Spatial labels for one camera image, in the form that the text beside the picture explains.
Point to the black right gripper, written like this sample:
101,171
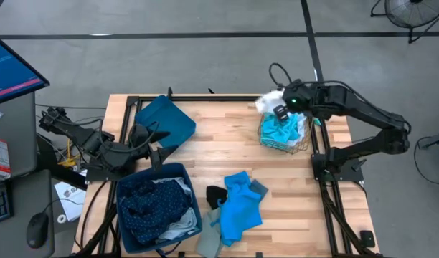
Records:
298,96

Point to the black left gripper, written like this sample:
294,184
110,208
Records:
138,141

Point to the white fluffy cloth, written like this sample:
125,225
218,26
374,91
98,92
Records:
269,101

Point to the turquoise knit cloth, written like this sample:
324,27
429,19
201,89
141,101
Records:
277,130

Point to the navy white-dotted cloth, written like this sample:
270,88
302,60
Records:
151,211

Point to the black cloth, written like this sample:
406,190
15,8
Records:
216,196

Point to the light grey cloth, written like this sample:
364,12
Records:
181,224

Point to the pale grey-green knit sock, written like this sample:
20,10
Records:
209,236

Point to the light blue fleece pants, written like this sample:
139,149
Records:
239,211

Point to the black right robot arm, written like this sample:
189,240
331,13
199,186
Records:
366,111

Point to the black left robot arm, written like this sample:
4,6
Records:
79,134

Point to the teal flat fabric tray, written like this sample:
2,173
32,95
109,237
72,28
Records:
169,118

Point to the dark blue fabric bin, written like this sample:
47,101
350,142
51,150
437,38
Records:
123,229

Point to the white printed paper sheet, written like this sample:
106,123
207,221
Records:
74,200

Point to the white tape roll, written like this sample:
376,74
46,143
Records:
61,219

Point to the grey desk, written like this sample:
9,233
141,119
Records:
22,118

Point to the black computer mouse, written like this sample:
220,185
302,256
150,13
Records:
37,231

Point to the black table clamp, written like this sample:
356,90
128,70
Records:
367,238

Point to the computer monitor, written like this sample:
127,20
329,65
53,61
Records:
11,71

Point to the black floor fan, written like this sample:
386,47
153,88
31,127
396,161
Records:
413,12

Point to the black aluminium frame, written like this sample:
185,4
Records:
320,143

